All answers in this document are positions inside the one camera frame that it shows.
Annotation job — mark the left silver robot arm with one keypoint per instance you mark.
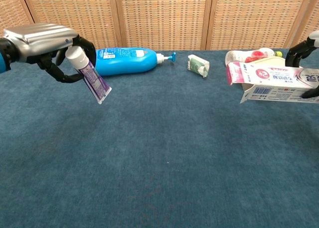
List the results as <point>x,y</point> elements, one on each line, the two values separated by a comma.
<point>2,62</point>

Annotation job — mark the teal table cloth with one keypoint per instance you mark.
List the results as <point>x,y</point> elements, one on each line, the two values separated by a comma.
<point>149,163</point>

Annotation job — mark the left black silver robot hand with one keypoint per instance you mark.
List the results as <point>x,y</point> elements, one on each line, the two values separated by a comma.
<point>40,42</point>

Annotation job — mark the clear bottle with red label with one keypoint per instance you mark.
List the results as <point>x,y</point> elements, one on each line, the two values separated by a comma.
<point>239,56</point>

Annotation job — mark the beige lidded food container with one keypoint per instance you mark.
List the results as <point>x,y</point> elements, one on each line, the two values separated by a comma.
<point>274,60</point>

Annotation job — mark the purple white toothpaste tube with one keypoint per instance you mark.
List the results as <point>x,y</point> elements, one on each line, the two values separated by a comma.
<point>93,80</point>

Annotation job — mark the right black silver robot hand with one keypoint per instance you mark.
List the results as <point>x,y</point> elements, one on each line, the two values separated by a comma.
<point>297,51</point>

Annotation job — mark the blue pump lotion bottle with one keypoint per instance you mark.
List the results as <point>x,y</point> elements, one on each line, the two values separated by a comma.
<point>124,63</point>

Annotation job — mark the white pink toothpaste box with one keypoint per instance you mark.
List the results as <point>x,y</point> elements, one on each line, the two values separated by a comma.
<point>269,84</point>

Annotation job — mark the green white tissue pack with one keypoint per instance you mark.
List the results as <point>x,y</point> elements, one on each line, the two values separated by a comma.
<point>197,63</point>

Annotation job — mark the woven rattan screen panel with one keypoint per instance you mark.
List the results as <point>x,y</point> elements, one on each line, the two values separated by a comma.
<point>162,18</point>
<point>311,13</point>
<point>10,8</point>
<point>74,11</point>
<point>249,18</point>

